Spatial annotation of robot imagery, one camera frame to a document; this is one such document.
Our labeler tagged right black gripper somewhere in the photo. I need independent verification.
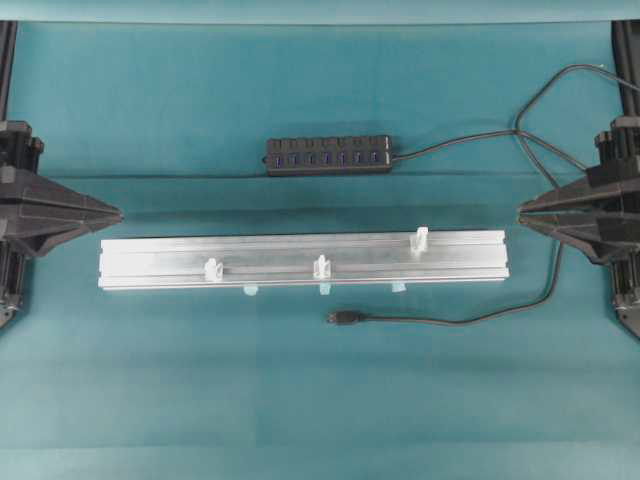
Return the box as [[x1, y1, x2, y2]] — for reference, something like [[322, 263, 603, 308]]
[[518, 117, 639, 335]]

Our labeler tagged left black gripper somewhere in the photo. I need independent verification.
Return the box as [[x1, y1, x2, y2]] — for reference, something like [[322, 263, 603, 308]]
[[1, 120, 124, 328]]

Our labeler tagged black USB cable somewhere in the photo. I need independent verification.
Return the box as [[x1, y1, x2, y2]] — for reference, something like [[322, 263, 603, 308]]
[[327, 63, 640, 332]]

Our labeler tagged black USB hub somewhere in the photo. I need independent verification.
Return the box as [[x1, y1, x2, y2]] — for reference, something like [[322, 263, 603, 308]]
[[263, 135, 392, 177]]

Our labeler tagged right blue tape piece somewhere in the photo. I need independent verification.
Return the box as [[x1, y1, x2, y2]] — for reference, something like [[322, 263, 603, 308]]
[[391, 282, 406, 293]]

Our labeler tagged left white ring clip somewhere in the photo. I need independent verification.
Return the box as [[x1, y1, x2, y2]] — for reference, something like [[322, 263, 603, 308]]
[[204, 258, 224, 283]]

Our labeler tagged white ring clip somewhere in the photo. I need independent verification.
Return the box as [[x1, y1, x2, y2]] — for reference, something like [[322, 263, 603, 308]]
[[409, 226, 429, 255], [313, 254, 332, 280], [204, 258, 224, 283]]

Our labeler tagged right white ring clip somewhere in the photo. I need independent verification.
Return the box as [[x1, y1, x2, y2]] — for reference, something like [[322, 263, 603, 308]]
[[409, 226, 429, 255]]

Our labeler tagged right black frame post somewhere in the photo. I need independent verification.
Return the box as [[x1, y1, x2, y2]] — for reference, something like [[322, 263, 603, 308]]
[[611, 19, 640, 116]]

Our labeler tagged black frame post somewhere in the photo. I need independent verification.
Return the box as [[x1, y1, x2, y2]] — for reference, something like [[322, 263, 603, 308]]
[[611, 19, 640, 116], [0, 20, 18, 121]]

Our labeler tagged left black frame post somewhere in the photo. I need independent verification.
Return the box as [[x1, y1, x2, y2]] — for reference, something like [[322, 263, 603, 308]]
[[0, 20, 18, 121]]

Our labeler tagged silver aluminium extrusion rail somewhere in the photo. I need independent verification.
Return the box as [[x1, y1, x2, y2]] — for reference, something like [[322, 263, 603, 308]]
[[98, 230, 509, 290]]

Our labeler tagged middle white ring clip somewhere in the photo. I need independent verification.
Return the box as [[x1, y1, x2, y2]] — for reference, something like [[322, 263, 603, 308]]
[[313, 254, 332, 280]]

